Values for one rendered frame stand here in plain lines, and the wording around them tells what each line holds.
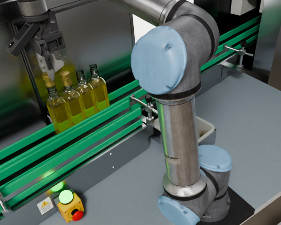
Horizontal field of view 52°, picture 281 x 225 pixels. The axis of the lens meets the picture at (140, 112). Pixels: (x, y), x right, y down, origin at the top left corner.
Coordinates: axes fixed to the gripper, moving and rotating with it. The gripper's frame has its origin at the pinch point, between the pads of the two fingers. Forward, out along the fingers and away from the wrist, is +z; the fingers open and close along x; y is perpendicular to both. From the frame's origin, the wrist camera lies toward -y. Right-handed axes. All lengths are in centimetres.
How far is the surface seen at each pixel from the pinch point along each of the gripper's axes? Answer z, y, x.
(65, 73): 1.3, 5.7, -1.0
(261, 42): 24, 114, -13
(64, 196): 32.1, -13.5, -20.1
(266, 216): 118, 87, -51
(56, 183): 29.8, -13.1, -15.3
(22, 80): 5.7, -4.6, 14.9
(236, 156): 43, 50, -44
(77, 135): 23.3, 1.9, -6.4
